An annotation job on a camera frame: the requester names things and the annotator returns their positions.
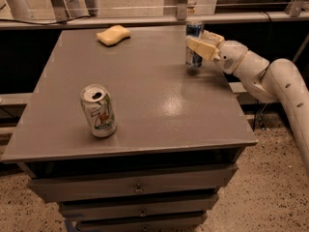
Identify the black cable on rail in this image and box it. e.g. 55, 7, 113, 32
0, 14, 93, 26

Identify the grey drawer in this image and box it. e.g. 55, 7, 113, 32
29, 164, 238, 202
60, 191, 218, 221
77, 212, 206, 232

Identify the blue silver redbull can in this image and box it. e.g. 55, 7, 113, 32
185, 21, 204, 69

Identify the white green 7up can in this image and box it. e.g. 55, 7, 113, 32
80, 84, 117, 138

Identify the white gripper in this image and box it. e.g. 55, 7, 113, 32
185, 30, 248, 74

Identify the middle grey drawer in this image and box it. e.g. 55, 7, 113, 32
60, 191, 218, 221

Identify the top grey drawer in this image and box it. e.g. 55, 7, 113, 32
29, 164, 238, 202

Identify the bottom grey drawer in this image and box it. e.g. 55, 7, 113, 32
77, 212, 206, 232

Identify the grey metal rail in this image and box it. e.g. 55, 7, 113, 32
0, 11, 309, 30

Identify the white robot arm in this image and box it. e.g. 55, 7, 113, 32
185, 31, 309, 174

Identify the grey drawer cabinet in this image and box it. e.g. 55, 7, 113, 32
0, 24, 258, 232

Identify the yellow sponge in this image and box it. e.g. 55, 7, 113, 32
97, 25, 131, 46

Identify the white pipe top left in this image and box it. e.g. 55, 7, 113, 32
5, 0, 34, 19

